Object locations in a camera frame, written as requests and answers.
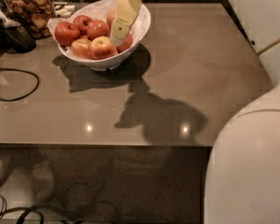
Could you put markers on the yellow red apple front left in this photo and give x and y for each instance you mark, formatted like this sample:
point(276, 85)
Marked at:
point(81, 48)

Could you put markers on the white oval fruit bowl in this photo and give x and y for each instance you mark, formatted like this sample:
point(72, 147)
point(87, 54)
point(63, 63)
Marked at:
point(109, 62)

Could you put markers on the yellow red apple front centre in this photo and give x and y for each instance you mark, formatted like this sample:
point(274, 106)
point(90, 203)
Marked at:
point(102, 48)

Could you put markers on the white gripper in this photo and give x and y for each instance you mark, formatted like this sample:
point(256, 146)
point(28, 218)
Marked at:
point(125, 15)

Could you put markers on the white shoe right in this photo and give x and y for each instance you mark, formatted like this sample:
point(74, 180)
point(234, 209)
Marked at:
point(44, 180)

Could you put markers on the small white items behind bowl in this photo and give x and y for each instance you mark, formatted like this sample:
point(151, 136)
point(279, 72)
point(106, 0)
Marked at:
point(64, 10)

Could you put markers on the glass jar of dried chips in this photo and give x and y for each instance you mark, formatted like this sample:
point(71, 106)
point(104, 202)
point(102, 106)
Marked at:
point(35, 13)

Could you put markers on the black round appliance with handle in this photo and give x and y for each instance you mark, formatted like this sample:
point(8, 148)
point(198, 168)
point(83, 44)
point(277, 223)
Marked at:
point(17, 35)

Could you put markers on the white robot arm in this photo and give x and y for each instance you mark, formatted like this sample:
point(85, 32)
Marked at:
point(242, 184)

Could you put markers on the red yellow apple back right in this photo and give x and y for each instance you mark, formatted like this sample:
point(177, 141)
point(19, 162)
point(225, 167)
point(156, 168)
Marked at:
point(110, 17)

